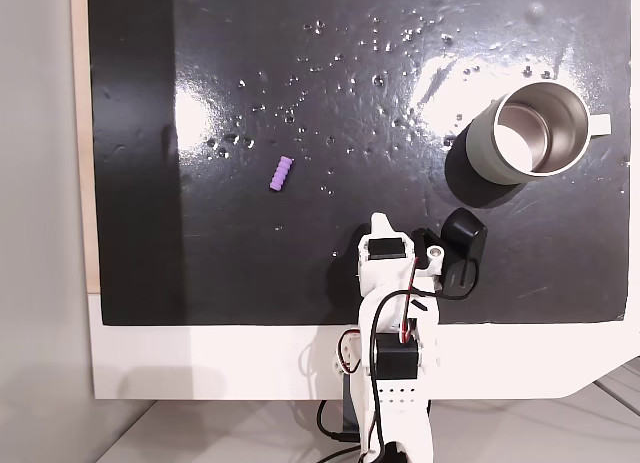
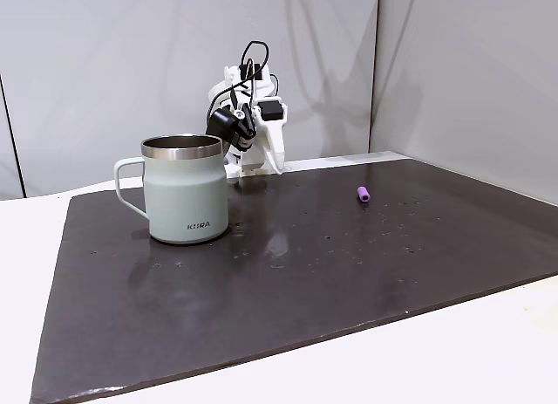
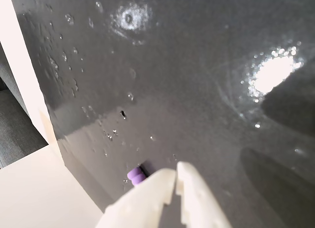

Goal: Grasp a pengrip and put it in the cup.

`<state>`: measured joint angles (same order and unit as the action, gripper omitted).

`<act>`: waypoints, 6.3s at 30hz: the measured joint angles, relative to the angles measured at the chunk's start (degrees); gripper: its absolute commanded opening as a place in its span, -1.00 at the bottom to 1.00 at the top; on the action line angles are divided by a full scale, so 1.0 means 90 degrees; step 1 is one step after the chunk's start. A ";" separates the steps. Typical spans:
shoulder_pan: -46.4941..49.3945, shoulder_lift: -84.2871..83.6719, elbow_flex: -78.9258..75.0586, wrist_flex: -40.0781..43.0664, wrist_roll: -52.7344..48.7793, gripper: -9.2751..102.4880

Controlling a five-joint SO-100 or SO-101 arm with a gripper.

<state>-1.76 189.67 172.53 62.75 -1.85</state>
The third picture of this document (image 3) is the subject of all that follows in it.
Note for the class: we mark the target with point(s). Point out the glossy black table mat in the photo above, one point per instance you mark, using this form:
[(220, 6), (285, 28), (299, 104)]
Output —
[(172, 77)]

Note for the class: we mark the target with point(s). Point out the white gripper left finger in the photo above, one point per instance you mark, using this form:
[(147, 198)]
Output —
[(137, 203)]

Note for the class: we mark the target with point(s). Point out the light wooden board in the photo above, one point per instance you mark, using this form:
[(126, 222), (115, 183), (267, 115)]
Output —
[(48, 129)]

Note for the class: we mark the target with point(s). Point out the purple ribbed pen grip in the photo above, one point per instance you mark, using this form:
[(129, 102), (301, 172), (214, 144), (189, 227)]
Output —
[(135, 176)]

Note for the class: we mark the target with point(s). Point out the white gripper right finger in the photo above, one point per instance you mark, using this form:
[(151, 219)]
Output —
[(197, 203)]

